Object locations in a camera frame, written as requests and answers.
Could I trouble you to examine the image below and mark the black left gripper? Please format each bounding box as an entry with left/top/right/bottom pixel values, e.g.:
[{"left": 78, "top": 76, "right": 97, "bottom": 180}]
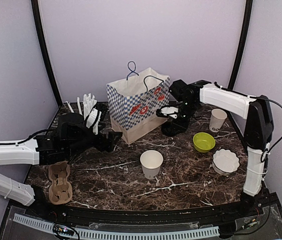
[{"left": 65, "top": 128, "right": 122, "bottom": 157}]

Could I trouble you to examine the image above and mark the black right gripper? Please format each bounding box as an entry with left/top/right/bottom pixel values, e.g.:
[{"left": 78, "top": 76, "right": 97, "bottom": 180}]
[{"left": 170, "top": 100, "right": 199, "bottom": 135}]

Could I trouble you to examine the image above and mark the black coffee cup lid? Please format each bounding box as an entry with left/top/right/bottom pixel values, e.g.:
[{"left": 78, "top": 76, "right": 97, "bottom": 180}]
[{"left": 161, "top": 120, "right": 189, "bottom": 137}]

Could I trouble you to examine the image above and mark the white paper coffee cup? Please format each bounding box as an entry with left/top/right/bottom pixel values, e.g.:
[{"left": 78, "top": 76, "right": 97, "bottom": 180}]
[{"left": 140, "top": 150, "right": 164, "bottom": 180}]

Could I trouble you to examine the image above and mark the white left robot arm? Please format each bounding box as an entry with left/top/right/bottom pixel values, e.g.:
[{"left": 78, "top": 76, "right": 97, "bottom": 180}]
[{"left": 0, "top": 126, "right": 123, "bottom": 218}]

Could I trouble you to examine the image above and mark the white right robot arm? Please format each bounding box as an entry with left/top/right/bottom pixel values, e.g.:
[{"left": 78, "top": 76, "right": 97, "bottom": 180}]
[{"left": 169, "top": 79, "right": 274, "bottom": 217}]

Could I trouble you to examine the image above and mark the lime green bowl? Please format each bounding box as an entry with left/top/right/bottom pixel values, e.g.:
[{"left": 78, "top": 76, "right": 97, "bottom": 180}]
[{"left": 193, "top": 132, "right": 216, "bottom": 153}]

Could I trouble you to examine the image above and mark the white cup holding straws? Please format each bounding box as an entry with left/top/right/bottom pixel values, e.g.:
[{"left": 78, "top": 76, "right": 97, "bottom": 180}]
[{"left": 77, "top": 113, "right": 85, "bottom": 122}]

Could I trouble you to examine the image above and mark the bundle of white straws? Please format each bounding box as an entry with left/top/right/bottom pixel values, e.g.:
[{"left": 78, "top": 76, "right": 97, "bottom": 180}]
[{"left": 76, "top": 93, "right": 97, "bottom": 118}]

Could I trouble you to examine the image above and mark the checkered blue paper bag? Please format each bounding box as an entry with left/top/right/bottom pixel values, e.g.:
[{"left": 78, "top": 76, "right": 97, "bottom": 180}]
[{"left": 106, "top": 61, "right": 170, "bottom": 145}]

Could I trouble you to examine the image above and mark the white wrapped straw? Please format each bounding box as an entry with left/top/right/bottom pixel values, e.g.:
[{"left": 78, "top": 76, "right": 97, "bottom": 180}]
[{"left": 65, "top": 101, "right": 74, "bottom": 113}]

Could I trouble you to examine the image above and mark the white scalloped ceramic bowl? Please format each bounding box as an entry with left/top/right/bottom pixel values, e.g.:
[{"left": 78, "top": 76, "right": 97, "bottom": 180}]
[{"left": 212, "top": 149, "right": 240, "bottom": 176}]

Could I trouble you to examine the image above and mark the brown cardboard cup carrier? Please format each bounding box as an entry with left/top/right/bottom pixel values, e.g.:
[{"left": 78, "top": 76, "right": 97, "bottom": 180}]
[{"left": 48, "top": 161, "right": 73, "bottom": 205}]

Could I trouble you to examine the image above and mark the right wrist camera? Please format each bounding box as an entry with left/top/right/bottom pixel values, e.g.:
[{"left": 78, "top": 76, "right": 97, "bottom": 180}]
[{"left": 156, "top": 80, "right": 195, "bottom": 119}]

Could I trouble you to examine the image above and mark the grey slotted cable duct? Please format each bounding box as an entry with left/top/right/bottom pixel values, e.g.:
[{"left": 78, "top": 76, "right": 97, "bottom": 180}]
[{"left": 12, "top": 213, "right": 220, "bottom": 240}]

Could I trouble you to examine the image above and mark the black front table rail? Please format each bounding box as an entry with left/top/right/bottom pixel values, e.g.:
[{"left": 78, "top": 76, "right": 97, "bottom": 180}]
[{"left": 42, "top": 192, "right": 279, "bottom": 226}]

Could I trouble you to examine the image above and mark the black right frame post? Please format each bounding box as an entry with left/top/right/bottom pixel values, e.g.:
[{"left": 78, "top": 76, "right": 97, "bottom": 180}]
[{"left": 227, "top": 0, "right": 254, "bottom": 90}]

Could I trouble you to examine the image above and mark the black frame post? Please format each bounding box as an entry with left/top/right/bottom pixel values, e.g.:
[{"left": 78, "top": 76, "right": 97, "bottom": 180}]
[
  {"left": 31, "top": 0, "right": 63, "bottom": 107},
  {"left": 227, "top": 0, "right": 254, "bottom": 90}
]

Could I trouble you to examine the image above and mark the black left frame post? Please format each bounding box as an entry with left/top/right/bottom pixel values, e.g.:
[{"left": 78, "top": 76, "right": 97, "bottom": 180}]
[{"left": 31, "top": 0, "right": 63, "bottom": 107}]

